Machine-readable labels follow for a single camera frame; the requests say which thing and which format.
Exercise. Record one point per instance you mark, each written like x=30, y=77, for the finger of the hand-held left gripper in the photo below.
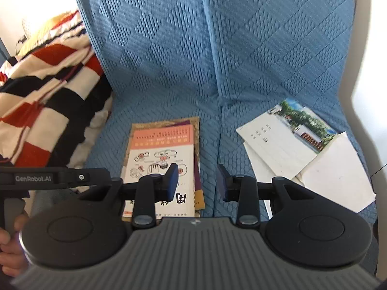
x=87, y=176

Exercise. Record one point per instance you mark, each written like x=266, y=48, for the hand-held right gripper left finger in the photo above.
x=173, y=181

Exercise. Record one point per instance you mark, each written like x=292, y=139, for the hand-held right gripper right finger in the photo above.
x=222, y=184

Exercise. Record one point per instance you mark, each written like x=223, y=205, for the purple book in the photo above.
x=197, y=181

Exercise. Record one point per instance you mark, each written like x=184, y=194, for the orange white illustrated book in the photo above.
x=160, y=139

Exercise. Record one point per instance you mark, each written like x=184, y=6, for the beige map cover book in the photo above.
x=196, y=139

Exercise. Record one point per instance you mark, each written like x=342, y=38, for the photo cover booklet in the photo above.
x=281, y=145

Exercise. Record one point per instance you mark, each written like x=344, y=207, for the large white paper sheet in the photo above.
x=341, y=175

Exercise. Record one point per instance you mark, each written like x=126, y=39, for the person's left hand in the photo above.
x=10, y=253

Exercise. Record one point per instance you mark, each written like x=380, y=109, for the person's leg in jeans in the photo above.
x=51, y=199

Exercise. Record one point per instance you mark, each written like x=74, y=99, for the red white black striped blanket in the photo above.
x=45, y=96

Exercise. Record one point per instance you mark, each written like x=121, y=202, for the blue textured sofa cover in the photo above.
x=169, y=51

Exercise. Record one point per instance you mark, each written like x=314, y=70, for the yellow pillow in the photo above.
x=60, y=19

